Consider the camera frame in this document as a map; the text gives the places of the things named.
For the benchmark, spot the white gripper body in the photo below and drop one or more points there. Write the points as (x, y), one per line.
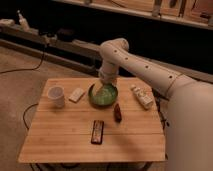
(107, 78)

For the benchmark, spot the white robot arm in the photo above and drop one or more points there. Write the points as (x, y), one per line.
(189, 134)

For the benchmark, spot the white ceramic cup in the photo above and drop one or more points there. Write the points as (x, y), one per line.
(56, 95)

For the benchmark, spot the green bowl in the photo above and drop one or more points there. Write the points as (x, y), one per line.
(106, 95)

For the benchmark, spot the small dark red bottle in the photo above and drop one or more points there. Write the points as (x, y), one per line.
(117, 113)

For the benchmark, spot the black box on ledge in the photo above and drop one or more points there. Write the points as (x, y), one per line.
(65, 35)

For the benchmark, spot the white spray bottle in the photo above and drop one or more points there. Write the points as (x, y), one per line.
(23, 22)

